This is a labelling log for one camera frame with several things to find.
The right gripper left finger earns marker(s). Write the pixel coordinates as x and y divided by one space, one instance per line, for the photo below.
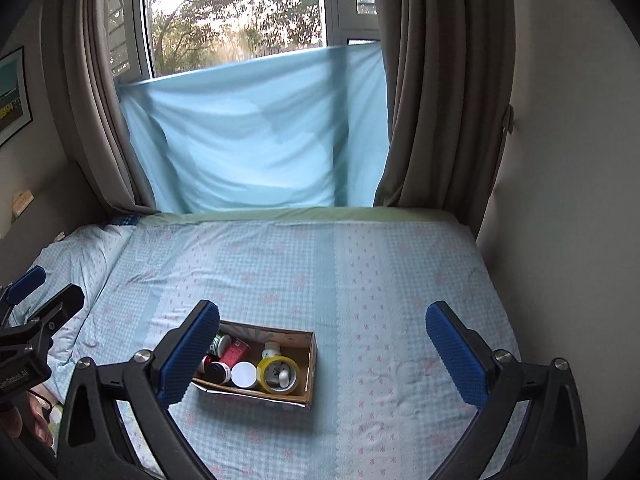
93 443

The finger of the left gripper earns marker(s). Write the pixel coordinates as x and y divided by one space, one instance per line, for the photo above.
58 310
13 294

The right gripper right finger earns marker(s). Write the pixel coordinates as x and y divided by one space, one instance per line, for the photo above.
551 442

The black cosmetic jar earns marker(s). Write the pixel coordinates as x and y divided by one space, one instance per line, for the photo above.
217 373

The white lid green jar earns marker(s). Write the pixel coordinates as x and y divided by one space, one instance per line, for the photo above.
219 345

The red small carton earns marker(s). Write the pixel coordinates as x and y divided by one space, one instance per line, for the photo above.
238 351

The yellow tape roll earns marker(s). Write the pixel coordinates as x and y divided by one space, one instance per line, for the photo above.
278 375

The white vitamin bottle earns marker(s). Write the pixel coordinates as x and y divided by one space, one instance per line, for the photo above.
271 349

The silver tin can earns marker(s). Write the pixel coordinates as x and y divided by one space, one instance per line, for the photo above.
204 365

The person's left hand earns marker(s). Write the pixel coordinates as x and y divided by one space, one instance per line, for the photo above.
30 411

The open cardboard box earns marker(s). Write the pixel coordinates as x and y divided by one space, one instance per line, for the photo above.
298 345

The left brown curtain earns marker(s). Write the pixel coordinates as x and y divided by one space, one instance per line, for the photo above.
85 105

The brown curtain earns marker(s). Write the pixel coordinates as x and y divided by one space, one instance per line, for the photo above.
85 105
449 68

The light blue hanging sheet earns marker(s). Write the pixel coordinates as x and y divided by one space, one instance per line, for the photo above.
300 129

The right brown curtain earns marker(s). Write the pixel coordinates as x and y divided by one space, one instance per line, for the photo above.
449 68

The small wall label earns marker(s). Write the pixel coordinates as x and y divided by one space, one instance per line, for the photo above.
20 201

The framed wall picture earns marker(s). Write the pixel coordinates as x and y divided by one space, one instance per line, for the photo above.
15 112

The window frame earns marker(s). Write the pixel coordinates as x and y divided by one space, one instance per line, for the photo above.
155 38

